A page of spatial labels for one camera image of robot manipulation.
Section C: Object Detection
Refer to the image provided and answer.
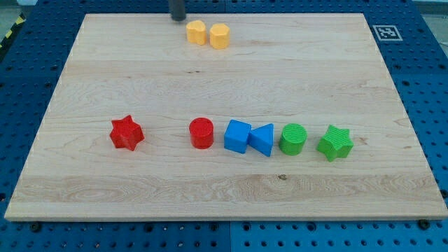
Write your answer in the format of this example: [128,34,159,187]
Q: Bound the light wooden board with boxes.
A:
[5,13,447,221]

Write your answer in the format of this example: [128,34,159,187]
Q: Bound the green star block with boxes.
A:
[316,125,354,162]

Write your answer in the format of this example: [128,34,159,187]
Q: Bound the yellow heart block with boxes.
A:
[185,20,207,46]

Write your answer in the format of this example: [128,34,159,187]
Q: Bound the blue triangle block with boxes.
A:
[248,123,274,157]

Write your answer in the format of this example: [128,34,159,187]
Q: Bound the white fiducial marker tag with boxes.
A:
[372,24,403,41]

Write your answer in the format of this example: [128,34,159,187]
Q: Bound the blue cube block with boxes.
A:
[224,120,251,154]

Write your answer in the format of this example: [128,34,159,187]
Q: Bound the red cylinder block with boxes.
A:
[189,118,214,149]

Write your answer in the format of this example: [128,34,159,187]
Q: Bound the yellow black hazard tape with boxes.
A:
[1,13,26,50]

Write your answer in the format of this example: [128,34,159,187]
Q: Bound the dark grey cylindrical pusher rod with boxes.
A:
[168,0,186,21]

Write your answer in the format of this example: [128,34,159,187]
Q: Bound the red star block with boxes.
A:
[109,115,145,151]

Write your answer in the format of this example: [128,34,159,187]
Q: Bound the green cylinder block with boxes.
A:
[279,123,307,156]

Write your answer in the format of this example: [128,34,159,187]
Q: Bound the yellow hexagon block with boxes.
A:
[209,23,230,50]

